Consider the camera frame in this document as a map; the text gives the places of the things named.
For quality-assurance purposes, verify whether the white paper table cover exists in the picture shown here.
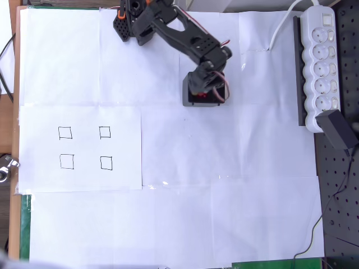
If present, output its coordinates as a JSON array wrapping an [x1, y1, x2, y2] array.
[[17, 7, 326, 265]]

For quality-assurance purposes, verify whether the white power cable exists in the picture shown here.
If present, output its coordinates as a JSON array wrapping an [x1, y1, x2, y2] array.
[[269, 0, 321, 52]]

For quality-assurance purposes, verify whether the black open box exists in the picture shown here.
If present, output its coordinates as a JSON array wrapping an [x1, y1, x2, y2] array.
[[182, 71, 227, 108]]

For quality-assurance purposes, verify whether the white power strip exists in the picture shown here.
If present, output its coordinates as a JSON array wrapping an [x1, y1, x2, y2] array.
[[302, 5, 342, 134]]

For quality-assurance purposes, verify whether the black pegboard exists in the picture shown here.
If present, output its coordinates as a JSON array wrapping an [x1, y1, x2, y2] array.
[[313, 0, 359, 260]]

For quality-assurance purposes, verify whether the metal clamp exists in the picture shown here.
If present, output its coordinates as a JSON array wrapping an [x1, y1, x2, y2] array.
[[0, 155, 21, 183]]

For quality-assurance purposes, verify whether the green cutting mat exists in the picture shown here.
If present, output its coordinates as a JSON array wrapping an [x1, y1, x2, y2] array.
[[19, 4, 323, 269]]

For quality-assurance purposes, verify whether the thin black adapter cable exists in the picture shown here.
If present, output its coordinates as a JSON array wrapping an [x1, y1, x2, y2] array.
[[292, 151, 355, 269]]

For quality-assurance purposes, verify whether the paper sheet with drawn squares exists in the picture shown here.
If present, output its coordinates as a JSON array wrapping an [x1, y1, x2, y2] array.
[[17, 105, 144, 194]]

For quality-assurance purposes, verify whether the red white servo cable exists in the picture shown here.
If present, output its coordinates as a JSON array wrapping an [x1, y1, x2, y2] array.
[[211, 71, 232, 101]]

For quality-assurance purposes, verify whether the black power adapter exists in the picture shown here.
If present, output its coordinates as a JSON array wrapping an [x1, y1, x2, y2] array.
[[315, 109, 359, 152]]

